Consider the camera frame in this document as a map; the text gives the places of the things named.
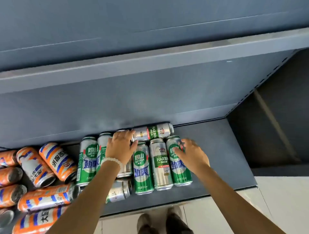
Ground person's left hand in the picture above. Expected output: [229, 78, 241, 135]
[105, 130, 139, 166]

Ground person's right hand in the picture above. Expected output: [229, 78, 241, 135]
[173, 138, 211, 174]

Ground grey metal shelf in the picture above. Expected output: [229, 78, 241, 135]
[0, 0, 309, 234]

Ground group of orange cans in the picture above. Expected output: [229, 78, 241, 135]
[0, 141, 80, 234]

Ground person's right forearm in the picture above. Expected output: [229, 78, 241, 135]
[192, 162, 288, 234]

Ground person's left forearm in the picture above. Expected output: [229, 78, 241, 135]
[46, 164, 122, 234]

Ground dark grey shelf unit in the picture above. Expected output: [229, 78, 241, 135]
[226, 48, 309, 177]

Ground grey shoe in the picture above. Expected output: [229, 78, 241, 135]
[166, 206, 184, 221]
[136, 213, 155, 232]

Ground white bead bracelet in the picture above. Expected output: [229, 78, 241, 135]
[100, 157, 124, 172]

